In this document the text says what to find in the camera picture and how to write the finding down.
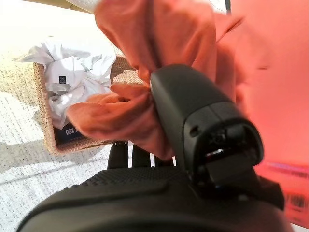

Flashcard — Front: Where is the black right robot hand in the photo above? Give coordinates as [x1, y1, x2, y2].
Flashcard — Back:
[16, 64, 294, 232]

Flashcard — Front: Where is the orange garment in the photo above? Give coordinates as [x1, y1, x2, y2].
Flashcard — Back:
[66, 0, 247, 162]

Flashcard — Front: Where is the beige tufted bed frame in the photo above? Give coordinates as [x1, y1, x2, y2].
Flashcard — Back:
[21, 0, 97, 13]

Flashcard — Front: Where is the grey textured rug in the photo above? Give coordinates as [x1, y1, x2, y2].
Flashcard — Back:
[0, 55, 185, 232]

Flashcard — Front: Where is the brown wicker basket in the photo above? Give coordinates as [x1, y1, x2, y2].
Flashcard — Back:
[32, 55, 147, 155]

